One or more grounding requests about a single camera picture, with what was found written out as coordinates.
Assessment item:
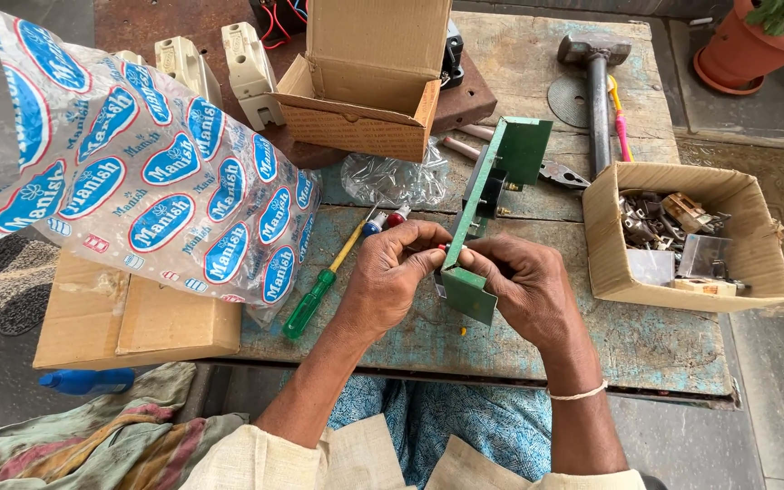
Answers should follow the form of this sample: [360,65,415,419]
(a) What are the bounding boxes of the person's left hand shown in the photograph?
[344,219,454,336]

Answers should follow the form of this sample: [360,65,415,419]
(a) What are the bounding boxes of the person's right hand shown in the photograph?
[458,231,581,356]

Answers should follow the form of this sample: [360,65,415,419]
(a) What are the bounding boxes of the green metal switch panel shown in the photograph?
[434,116,554,327]

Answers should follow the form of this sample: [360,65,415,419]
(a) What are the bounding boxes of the small clear plastic bag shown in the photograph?
[340,136,451,211]

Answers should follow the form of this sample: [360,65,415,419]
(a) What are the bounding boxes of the white thread wristband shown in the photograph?
[546,379,609,402]

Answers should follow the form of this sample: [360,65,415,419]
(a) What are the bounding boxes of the heap of metal parts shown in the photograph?
[618,189,750,298]

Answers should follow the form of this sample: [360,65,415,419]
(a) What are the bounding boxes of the blue patterned trousers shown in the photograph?
[326,376,554,490]

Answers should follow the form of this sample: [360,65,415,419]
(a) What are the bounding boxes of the cream shirt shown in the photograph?
[180,412,648,490]

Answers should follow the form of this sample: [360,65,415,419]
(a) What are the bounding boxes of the yellow pink toothbrush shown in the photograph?
[606,74,635,163]

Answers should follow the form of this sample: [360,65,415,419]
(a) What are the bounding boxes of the grey grinding disc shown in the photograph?
[546,73,594,129]

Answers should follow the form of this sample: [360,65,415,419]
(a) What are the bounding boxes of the steel hammer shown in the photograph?
[557,31,634,182]

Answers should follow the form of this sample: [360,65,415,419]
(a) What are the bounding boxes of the open empty cardboard box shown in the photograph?
[270,0,455,164]

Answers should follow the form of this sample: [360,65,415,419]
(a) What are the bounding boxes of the cardboard box of parts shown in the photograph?
[580,161,784,314]

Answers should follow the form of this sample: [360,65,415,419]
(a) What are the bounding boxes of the flat closed cardboard box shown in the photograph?
[32,244,244,372]

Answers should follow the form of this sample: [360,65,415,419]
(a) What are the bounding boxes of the printed clear plastic bag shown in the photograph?
[0,5,322,329]

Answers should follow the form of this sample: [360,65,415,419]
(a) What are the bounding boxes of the terracotta flower pot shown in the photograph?
[693,0,784,97]

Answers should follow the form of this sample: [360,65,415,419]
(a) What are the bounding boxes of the blue plastic bottle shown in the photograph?
[39,367,136,397]

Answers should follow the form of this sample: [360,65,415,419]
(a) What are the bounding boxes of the rusty metal plate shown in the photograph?
[93,0,499,171]

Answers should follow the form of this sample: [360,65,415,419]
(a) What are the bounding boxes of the stained multicoloured cloth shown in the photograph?
[0,361,251,490]

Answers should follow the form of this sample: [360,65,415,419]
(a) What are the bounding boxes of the grey black door mat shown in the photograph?
[0,233,61,337]

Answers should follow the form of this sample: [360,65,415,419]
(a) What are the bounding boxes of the green handled yellow screwdriver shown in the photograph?
[281,204,383,341]

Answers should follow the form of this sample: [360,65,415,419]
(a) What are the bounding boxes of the pink handled pliers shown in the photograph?
[441,123,592,191]

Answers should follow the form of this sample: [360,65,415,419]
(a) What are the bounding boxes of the black electrical switch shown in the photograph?
[439,19,466,91]

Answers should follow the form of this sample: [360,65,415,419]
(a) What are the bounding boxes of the red and black wires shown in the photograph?
[249,0,309,50]

